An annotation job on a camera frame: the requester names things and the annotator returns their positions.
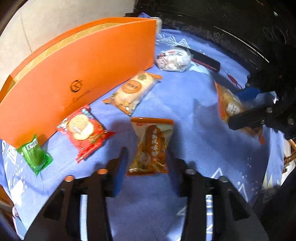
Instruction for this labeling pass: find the orange spicy snack packet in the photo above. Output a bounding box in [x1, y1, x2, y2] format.
[127, 117, 174, 176]

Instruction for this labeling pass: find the red biscuit packet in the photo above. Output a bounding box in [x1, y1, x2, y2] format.
[57, 105, 115, 163]

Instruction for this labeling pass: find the white round snack bag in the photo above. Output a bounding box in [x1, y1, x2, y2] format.
[155, 48, 192, 72]

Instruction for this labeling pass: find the orange-brown snack packet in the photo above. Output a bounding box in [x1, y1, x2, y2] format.
[215, 82, 265, 145]

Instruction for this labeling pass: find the blue patterned tablecloth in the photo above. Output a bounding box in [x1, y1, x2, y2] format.
[1, 29, 284, 229]

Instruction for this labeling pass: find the dark carved wooden furniture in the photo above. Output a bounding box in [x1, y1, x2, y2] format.
[128, 1, 295, 91]

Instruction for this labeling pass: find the beige orange-label cake packet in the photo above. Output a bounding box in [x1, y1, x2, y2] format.
[103, 71, 162, 116]

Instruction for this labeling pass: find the green snack packet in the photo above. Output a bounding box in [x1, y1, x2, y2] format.
[16, 135, 53, 176]

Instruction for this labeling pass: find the orange cardboard box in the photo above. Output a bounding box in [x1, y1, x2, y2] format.
[1, 17, 156, 148]

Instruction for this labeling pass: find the white drink can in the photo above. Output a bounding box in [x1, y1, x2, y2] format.
[151, 17, 163, 34]

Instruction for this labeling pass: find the red phone charm strap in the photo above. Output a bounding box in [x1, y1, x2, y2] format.
[219, 67, 243, 90]

